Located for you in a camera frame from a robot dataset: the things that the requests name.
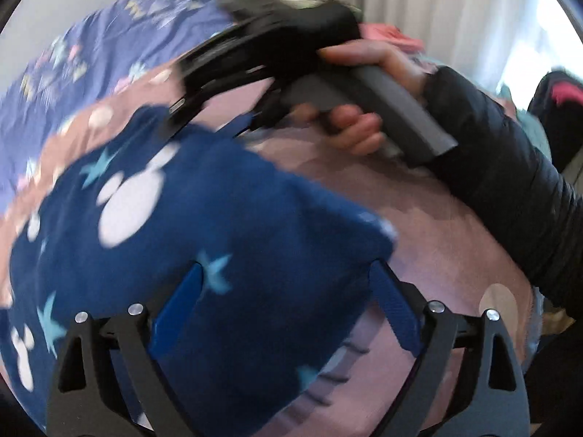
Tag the purple tree print sheet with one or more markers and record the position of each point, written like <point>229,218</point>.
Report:
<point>91,54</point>

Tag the person's right hand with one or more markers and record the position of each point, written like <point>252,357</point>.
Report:
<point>391,61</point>

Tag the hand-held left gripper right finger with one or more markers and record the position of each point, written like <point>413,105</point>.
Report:
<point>391,309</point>

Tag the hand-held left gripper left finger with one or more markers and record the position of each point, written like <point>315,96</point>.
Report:
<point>177,309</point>

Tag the pink polka dot deer blanket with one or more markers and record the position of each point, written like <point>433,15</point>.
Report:
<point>432,218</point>

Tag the folded pink garment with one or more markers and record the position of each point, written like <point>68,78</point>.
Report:
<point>387,32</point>

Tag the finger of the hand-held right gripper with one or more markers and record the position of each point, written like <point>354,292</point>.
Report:
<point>200,93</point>
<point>209,50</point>

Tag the navy star fleece pajama top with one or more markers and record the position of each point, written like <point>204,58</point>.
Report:
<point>227,218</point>

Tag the black pink bag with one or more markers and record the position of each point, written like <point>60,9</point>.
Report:
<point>560,95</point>

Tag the person's right forearm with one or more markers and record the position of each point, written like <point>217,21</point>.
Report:
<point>501,168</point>

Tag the beige pleated curtain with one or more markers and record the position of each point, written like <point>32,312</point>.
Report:
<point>432,4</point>

